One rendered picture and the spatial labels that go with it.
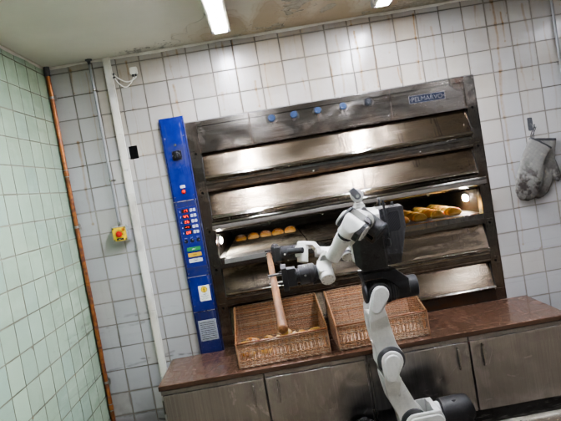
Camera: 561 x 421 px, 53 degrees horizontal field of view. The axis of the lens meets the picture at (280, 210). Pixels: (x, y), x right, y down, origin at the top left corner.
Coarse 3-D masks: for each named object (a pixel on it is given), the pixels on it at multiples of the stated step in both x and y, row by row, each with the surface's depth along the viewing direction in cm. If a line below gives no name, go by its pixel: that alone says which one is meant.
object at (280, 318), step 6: (270, 258) 313; (270, 264) 291; (270, 270) 273; (270, 282) 245; (276, 282) 240; (276, 288) 225; (276, 294) 213; (276, 300) 203; (276, 306) 195; (282, 306) 196; (276, 312) 186; (282, 312) 184; (276, 318) 180; (282, 318) 176; (282, 324) 169; (282, 330) 168
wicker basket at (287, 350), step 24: (240, 312) 373; (264, 312) 373; (288, 312) 373; (312, 312) 373; (240, 336) 370; (264, 336) 370; (288, 336) 330; (312, 336) 331; (240, 360) 340; (264, 360) 330; (288, 360) 330
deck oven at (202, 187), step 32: (192, 128) 372; (480, 128) 377; (192, 160) 373; (352, 160) 376; (384, 160) 376; (480, 160) 378; (384, 192) 377; (448, 192) 388; (480, 192) 379; (288, 224) 537; (480, 256) 382; (224, 288) 377; (320, 288) 379; (224, 320) 378
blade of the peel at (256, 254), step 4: (292, 244) 384; (296, 244) 380; (308, 248) 349; (248, 252) 380; (252, 252) 376; (256, 252) 373; (260, 252) 369; (264, 252) 347; (228, 256) 377; (232, 256) 373; (236, 256) 369; (240, 256) 347; (244, 256) 347; (248, 256) 347; (252, 256) 347; (256, 256) 347; (260, 256) 348; (264, 256) 348; (228, 260) 347; (232, 260) 347; (236, 260) 347; (240, 260) 347; (244, 260) 347
